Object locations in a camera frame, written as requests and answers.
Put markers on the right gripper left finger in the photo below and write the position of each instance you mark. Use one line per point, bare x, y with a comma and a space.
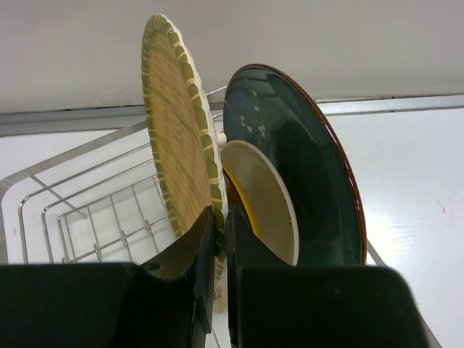
165, 302

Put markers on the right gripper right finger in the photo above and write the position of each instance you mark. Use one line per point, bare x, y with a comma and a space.
272, 304

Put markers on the plain cream plate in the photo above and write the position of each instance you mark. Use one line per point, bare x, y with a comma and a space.
269, 197

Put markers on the yellow plate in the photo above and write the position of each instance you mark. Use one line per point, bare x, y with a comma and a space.
183, 138

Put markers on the cream plate with characters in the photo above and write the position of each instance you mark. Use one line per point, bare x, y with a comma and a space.
221, 139

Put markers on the round teal plate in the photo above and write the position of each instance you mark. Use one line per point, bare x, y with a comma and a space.
270, 110

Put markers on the wire dish rack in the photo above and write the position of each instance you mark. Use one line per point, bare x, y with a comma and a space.
99, 202

